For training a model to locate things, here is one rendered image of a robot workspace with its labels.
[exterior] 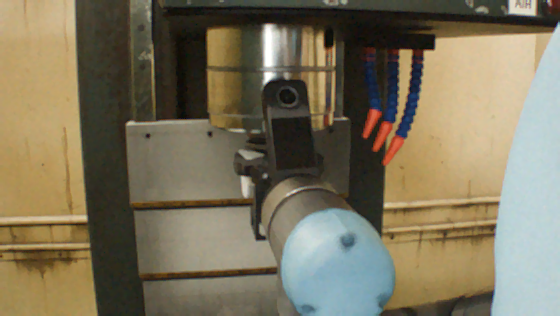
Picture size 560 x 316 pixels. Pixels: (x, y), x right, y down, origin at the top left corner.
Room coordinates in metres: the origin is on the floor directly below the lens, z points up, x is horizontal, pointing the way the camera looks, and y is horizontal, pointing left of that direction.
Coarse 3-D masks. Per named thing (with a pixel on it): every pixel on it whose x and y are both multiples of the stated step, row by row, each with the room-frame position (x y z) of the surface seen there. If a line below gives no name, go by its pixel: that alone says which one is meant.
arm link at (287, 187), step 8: (304, 176) 0.45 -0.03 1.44; (280, 184) 0.44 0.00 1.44; (288, 184) 0.43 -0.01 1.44; (296, 184) 0.43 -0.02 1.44; (304, 184) 0.42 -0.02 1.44; (312, 184) 0.42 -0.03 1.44; (320, 184) 0.43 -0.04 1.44; (328, 184) 0.45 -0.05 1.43; (272, 192) 0.44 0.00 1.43; (280, 192) 0.43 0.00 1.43; (288, 192) 0.42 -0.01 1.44; (272, 200) 0.43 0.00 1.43; (280, 200) 0.41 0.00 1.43; (264, 208) 0.44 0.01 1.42; (272, 208) 0.41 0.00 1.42; (264, 216) 0.43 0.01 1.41; (264, 224) 0.42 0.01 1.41
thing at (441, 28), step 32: (160, 0) 0.43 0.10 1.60; (192, 0) 0.43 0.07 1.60; (224, 0) 0.43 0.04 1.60; (256, 0) 0.43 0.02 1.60; (288, 0) 0.44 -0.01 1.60; (320, 0) 0.44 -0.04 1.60; (352, 0) 0.45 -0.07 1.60; (384, 0) 0.45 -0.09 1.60; (416, 0) 0.46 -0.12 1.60; (448, 0) 0.46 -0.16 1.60; (480, 0) 0.47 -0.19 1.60; (192, 32) 0.73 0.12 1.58; (352, 32) 0.73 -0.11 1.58; (416, 32) 0.68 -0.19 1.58; (448, 32) 0.66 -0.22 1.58; (480, 32) 0.63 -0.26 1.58; (512, 32) 0.59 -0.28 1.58; (544, 32) 0.58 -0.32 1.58
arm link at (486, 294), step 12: (492, 288) 0.33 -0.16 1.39; (444, 300) 0.40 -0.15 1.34; (456, 300) 0.37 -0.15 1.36; (468, 300) 0.35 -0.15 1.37; (480, 300) 0.33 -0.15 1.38; (492, 300) 0.31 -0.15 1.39; (408, 312) 0.38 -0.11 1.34; (420, 312) 0.38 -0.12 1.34; (432, 312) 0.38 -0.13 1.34; (444, 312) 0.37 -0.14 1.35; (456, 312) 0.35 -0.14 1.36; (468, 312) 0.33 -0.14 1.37; (480, 312) 0.32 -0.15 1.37
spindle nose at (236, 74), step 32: (224, 32) 0.58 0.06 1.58; (256, 32) 0.56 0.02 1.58; (288, 32) 0.57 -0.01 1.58; (320, 32) 0.59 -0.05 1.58; (224, 64) 0.58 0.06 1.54; (256, 64) 0.57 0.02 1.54; (288, 64) 0.57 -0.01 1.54; (320, 64) 0.59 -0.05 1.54; (224, 96) 0.58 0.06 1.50; (256, 96) 0.57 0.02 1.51; (320, 96) 0.59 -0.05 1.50; (224, 128) 0.59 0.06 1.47; (256, 128) 0.57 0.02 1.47; (320, 128) 0.60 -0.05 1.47
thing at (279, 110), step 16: (288, 80) 0.53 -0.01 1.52; (272, 96) 0.51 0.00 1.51; (288, 96) 0.51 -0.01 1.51; (304, 96) 0.52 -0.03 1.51; (272, 112) 0.51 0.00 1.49; (288, 112) 0.51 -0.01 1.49; (304, 112) 0.51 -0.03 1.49; (272, 128) 0.50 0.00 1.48; (288, 128) 0.50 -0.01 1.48; (304, 128) 0.50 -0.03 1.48; (272, 144) 0.49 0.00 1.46; (288, 144) 0.49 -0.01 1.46; (304, 144) 0.50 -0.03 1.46; (272, 160) 0.49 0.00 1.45; (288, 160) 0.49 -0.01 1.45; (304, 160) 0.49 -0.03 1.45; (272, 176) 0.49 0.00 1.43
